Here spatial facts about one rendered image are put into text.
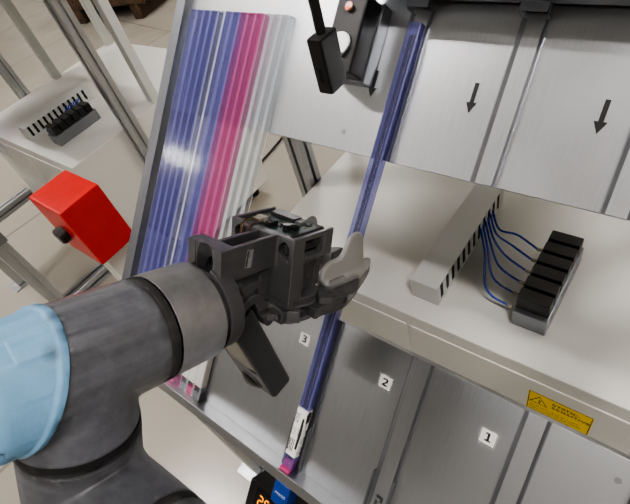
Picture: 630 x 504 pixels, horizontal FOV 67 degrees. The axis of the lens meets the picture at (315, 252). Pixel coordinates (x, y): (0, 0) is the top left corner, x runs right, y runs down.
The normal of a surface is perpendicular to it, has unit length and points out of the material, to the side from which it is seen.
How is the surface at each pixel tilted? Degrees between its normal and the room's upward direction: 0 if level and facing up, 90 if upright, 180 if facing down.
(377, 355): 43
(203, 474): 0
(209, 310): 66
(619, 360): 0
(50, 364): 54
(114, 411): 95
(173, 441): 0
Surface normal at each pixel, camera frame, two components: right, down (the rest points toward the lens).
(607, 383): -0.24, -0.65
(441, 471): -0.57, 0.00
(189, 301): 0.62, -0.44
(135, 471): 0.21, -0.96
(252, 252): 0.78, 0.32
